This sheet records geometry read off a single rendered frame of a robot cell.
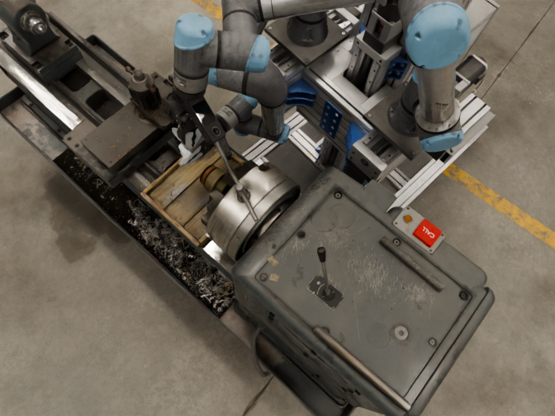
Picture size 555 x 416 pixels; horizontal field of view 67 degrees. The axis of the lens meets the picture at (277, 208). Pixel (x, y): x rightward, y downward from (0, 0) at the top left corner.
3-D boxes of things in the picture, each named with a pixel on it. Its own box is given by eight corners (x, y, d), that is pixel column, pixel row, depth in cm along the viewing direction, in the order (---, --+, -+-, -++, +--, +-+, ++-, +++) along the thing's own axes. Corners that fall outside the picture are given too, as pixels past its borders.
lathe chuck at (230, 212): (294, 195, 150) (291, 165, 120) (235, 261, 146) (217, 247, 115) (275, 180, 152) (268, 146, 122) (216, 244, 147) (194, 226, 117)
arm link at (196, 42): (219, 37, 79) (173, 31, 77) (213, 82, 88) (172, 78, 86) (217, 12, 83) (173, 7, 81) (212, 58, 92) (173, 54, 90)
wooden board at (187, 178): (265, 183, 161) (266, 178, 157) (199, 249, 150) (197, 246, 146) (210, 137, 167) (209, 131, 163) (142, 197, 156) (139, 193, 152)
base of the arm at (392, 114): (406, 92, 144) (417, 72, 135) (440, 120, 141) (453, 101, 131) (377, 115, 140) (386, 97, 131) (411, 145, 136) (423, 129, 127)
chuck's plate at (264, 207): (301, 200, 150) (301, 172, 119) (243, 267, 145) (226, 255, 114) (294, 195, 150) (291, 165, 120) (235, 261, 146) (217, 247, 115)
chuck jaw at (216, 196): (240, 209, 130) (214, 234, 126) (240, 215, 135) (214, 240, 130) (215, 187, 133) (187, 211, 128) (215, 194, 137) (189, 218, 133)
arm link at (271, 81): (296, 58, 112) (292, 125, 160) (258, 46, 113) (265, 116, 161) (283, 96, 110) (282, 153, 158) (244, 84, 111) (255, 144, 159)
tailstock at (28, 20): (86, 59, 178) (56, 2, 151) (48, 86, 172) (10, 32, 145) (42, 21, 184) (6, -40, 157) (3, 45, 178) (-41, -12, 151)
